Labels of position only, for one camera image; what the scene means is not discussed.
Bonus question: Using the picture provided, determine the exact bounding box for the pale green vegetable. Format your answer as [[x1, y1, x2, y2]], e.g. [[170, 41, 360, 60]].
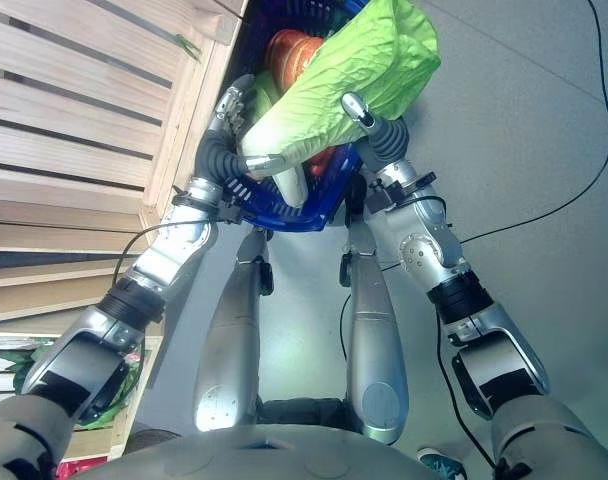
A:
[[251, 69, 288, 119]]

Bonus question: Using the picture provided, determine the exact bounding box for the red packaged item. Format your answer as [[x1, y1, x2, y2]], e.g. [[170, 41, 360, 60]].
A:
[[56, 458, 103, 480]]

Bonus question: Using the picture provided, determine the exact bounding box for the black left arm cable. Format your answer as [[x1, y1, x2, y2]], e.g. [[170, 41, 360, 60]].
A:
[[112, 221, 208, 289]]

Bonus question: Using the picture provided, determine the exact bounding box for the robot left leg silver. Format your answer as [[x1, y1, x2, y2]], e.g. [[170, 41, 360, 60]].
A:
[[192, 227, 276, 433]]

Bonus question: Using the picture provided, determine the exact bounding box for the person's teal shoe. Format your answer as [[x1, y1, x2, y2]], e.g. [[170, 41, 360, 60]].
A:
[[415, 446, 469, 480]]

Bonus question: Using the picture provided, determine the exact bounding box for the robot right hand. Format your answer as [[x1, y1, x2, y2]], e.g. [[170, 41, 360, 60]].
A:
[[340, 91, 421, 185]]

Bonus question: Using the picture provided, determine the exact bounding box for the robot torso grey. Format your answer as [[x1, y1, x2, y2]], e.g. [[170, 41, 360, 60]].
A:
[[58, 422, 496, 480]]

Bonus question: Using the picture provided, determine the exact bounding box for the robot leg silver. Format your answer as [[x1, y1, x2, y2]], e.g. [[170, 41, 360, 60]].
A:
[[338, 214, 411, 447], [192, 227, 276, 433]]

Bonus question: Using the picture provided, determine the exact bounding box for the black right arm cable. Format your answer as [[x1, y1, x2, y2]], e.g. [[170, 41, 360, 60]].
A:
[[435, 308, 501, 474]]

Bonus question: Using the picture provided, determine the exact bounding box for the large wooden slatted crate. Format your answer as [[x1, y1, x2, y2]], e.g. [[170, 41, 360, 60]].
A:
[[0, 0, 251, 332]]

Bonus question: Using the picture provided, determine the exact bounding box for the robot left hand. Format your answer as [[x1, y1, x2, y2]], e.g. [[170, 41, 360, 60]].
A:
[[195, 73, 286, 190]]

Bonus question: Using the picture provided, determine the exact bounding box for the small wooden crate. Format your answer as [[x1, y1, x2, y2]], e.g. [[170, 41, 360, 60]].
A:
[[0, 329, 166, 464]]

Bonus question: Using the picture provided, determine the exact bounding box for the green leafy vegetable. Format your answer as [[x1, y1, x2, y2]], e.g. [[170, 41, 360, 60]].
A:
[[0, 343, 148, 432]]

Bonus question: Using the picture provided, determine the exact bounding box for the green napa cabbage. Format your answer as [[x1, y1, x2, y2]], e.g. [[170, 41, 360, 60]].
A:
[[237, 0, 443, 210]]

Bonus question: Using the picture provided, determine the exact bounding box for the red fruit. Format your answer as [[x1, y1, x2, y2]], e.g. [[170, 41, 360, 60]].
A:
[[308, 147, 338, 177]]

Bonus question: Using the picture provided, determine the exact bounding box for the blue plastic basket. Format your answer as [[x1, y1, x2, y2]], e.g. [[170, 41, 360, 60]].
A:
[[223, 0, 376, 235]]

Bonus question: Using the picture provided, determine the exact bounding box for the small green leaf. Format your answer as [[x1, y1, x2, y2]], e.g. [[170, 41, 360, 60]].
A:
[[173, 33, 203, 62]]

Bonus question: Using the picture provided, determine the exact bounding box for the robot right leg silver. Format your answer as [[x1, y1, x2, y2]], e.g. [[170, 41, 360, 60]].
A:
[[338, 214, 411, 447]]

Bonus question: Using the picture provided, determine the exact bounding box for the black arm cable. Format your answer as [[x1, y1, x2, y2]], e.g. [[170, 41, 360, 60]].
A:
[[112, 221, 208, 289], [435, 308, 501, 474]]

